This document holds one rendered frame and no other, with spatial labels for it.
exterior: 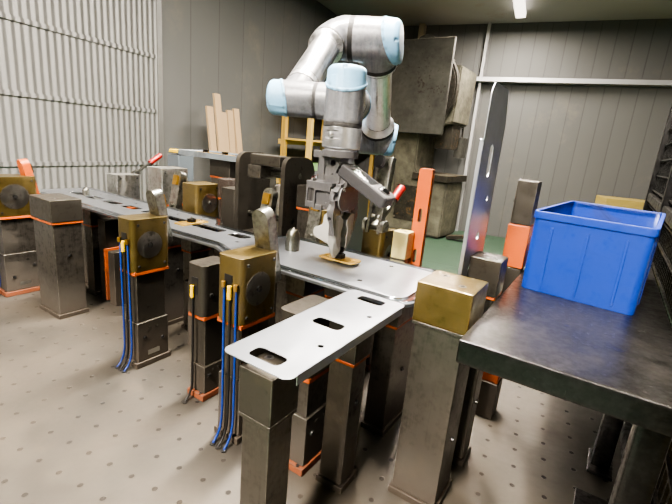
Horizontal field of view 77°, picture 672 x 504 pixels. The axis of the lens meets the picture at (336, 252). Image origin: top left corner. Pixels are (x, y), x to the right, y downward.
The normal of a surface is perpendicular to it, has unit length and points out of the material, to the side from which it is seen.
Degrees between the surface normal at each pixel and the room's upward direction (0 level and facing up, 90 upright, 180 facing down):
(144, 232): 90
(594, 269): 90
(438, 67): 90
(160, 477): 0
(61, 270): 90
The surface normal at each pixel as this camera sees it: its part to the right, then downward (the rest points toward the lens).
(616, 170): -0.42, 0.19
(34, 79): 0.90, 0.18
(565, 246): -0.63, 0.15
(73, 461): 0.08, -0.96
